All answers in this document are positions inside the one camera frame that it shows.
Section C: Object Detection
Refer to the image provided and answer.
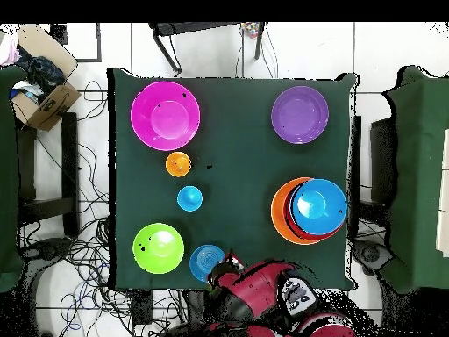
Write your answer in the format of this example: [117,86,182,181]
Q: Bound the small translucent blue bowl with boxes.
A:
[189,244,226,283]

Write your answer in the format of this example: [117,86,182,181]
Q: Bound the red bowl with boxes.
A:
[282,182,344,241]

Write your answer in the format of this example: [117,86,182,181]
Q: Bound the large blue bowl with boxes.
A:
[290,178,348,235]

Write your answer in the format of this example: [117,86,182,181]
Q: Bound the orange bowl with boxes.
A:
[270,176,317,246]

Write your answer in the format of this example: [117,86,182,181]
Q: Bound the blue cup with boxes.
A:
[176,185,203,212]

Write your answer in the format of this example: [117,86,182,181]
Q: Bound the green bowl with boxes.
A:
[132,222,186,275]

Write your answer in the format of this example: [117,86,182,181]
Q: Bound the orange cup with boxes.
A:
[165,151,193,178]

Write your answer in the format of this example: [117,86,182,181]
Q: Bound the dark green table cloth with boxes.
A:
[106,67,359,290]

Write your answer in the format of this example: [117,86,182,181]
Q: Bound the purple bowl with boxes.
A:
[270,85,330,146]

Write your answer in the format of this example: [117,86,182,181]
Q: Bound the pink bowl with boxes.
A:
[130,81,202,152]

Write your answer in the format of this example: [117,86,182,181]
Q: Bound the black box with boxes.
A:
[370,117,397,206]

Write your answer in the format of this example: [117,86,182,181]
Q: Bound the green cloth covered table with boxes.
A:
[0,65,27,293]
[380,65,449,294]

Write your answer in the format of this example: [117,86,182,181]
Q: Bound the colourful toy pile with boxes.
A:
[241,22,260,39]

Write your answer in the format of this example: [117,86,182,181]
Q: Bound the cardboard box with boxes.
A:
[10,24,82,132]

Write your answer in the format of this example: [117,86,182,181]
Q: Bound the dark blue cloth bundle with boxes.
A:
[15,45,66,103]

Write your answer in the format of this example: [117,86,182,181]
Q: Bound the pink white cloth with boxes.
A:
[0,32,20,66]

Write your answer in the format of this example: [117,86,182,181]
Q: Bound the tangle of floor cables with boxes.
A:
[20,80,187,337]

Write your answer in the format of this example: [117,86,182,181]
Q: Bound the black bench frame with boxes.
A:
[15,111,80,240]

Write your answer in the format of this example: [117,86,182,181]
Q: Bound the black metal stool frame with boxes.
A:
[148,22,267,76]

